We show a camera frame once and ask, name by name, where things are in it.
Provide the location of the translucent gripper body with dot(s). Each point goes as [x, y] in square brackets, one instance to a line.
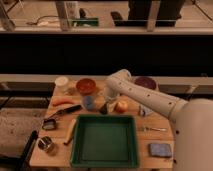
[110, 96]

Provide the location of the black eraser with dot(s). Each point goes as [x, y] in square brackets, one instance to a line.
[104, 110]

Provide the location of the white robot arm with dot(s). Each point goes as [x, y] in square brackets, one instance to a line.
[192, 120]

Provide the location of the purple bowl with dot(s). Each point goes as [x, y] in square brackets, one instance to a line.
[146, 82]

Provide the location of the yellow-red apple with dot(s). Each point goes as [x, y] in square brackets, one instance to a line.
[121, 106]

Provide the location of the blue cup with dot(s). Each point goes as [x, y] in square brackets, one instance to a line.
[88, 102]

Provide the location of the grey crumpled cloth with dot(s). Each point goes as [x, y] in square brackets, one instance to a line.
[144, 111]

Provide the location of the green plastic tray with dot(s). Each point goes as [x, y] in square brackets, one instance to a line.
[105, 141]

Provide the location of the silver fork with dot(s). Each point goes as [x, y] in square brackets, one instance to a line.
[145, 128]

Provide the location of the white cup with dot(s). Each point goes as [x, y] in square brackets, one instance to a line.
[62, 83]

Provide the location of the orange carrot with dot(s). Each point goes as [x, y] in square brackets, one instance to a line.
[58, 102]

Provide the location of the wooden spatula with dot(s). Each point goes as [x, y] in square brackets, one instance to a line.
[70, 132]

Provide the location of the small black metal tin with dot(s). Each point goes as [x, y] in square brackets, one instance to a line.
[49, 124]

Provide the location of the blue sponge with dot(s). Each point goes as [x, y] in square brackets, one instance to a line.
[160, 150]

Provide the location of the black stand leg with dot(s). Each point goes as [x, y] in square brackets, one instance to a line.
[33, 137]

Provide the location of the black-handled knife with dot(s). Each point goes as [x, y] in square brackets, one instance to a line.
[65, 111]

